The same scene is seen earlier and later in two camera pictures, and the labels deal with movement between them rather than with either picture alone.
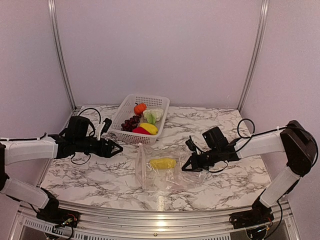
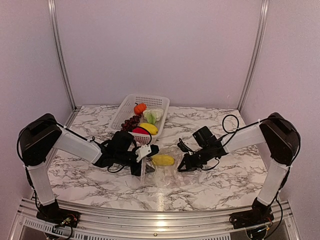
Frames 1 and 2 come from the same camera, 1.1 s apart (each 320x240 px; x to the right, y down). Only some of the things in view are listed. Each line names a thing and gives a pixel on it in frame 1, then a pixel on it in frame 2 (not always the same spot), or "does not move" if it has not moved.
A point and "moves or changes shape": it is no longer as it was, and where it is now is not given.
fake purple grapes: [128, 125] does not move
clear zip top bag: [162, 170] moves or changes shape
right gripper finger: [188, 162] -> [183, 162]
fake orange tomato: [139, 108] does not move
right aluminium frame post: [262, 24] does not move
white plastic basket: [127, 110] does not move
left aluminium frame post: [66, 79] does not move
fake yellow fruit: [151, 128] does not move
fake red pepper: [140, 130] does not move
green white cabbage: [153, 115] does not move
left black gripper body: [101, 151] -> [136, 171]
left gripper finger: [117, 151] -> [149, 169]
